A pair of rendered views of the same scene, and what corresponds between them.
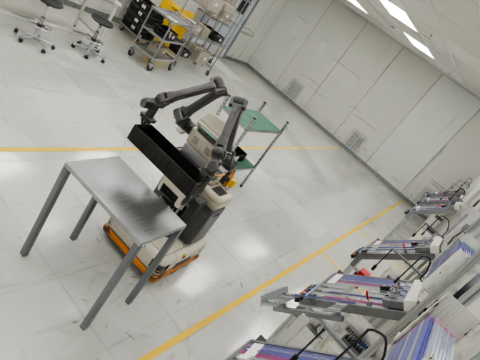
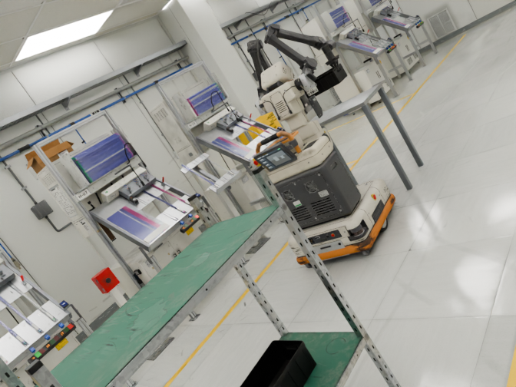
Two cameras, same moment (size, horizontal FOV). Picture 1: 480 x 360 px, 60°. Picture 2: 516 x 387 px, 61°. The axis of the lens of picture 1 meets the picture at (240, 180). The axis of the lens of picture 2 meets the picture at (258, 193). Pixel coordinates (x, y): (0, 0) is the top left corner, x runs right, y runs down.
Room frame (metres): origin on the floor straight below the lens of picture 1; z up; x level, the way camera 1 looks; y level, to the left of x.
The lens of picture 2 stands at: (5.93, 1.27, 1.34)
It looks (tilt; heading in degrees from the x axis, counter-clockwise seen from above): 12 degrees down; 206
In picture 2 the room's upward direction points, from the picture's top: 33 degrees counter-clockwise
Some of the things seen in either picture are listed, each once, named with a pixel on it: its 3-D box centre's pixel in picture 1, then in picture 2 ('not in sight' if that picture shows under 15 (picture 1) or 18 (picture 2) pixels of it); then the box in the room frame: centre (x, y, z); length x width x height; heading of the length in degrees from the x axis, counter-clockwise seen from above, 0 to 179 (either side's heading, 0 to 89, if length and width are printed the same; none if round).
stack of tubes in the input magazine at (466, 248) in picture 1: (451, 266); (102, 158); (2.67, -1.45, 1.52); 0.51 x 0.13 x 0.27; 158
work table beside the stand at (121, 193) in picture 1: (101, 238); (358, 150); (2.21, 0.50, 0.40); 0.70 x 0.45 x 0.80; 73
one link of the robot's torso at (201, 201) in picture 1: (181, 198); not in sight; (2.78, 0.27, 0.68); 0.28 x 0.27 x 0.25; 73
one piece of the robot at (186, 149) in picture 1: (187, 163); (300, 110); (2.68, 0.36, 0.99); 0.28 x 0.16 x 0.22; 73
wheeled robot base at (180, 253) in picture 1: (157, 236); (341, 220); (2.95, 0.28, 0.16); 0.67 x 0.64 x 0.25; 163
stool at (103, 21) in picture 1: (96, 36); not in sight; (5.88, 2.97, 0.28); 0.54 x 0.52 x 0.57; 91
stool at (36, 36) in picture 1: (43, 22); not in sight; (5.01, 3.23, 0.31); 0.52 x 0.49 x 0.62; 158
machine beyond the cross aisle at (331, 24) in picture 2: not in sight; (346, 53); (-1.97, 0.27, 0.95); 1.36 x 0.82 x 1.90; 68
